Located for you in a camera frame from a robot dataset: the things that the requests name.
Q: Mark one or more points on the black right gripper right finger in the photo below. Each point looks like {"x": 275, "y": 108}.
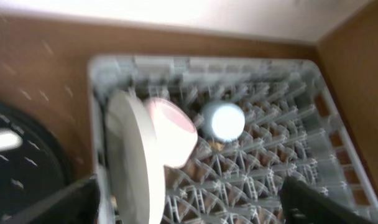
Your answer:
{"x": 302, "y": 204}

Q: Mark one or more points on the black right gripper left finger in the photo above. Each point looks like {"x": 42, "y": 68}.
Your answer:
{"x": 76, "y": 203}

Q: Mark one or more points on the grey plate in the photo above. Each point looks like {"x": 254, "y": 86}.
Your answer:
{"x": 136, "y": 170}

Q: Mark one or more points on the light blue cup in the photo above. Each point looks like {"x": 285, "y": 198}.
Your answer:
{"x": 222, "y": 121}

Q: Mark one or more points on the pink bowl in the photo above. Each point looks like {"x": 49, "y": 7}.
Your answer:
{"x": 174, "y": 130}

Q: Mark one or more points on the grey dishwasher rack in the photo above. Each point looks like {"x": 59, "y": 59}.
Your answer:
{"x": 293, "y": 128}

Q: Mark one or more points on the round black tray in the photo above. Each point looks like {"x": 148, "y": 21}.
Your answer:
{"x": 36, "y": 169}

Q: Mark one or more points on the white plastic fork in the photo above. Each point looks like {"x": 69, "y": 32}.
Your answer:
{"x": 9, "y": 140}

